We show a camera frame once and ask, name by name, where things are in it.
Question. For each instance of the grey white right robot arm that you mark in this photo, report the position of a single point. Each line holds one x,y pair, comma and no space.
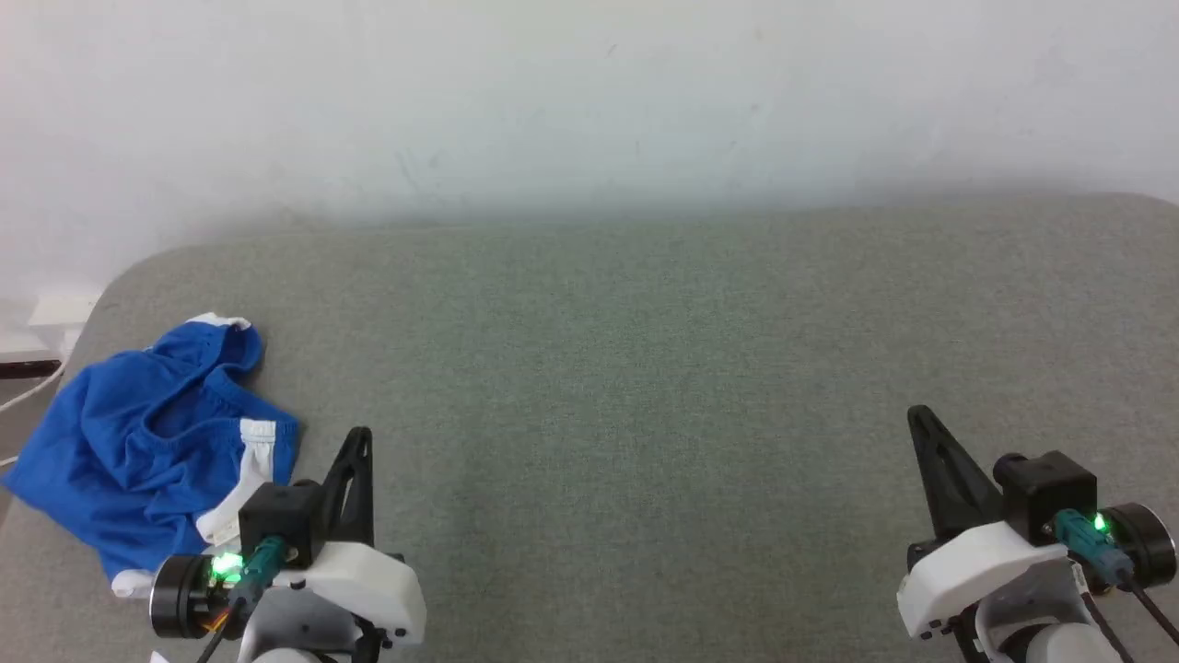
1041,626

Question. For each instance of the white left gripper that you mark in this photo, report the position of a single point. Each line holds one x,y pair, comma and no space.
359,580

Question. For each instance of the blue shorts with white trim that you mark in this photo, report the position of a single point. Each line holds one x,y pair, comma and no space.
120,442

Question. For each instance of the grey fabric sofa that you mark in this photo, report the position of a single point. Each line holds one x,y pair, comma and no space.
645,368

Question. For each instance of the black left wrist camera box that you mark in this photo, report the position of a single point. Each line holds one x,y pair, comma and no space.
281,517

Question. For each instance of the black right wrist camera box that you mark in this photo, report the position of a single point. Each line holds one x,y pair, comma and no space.
1048,497

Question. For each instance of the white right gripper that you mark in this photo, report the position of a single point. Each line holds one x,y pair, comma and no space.
976,571

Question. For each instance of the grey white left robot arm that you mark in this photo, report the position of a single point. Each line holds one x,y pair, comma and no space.
299,631

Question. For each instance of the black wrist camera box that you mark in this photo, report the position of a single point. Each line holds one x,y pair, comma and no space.
1048,497
281,517

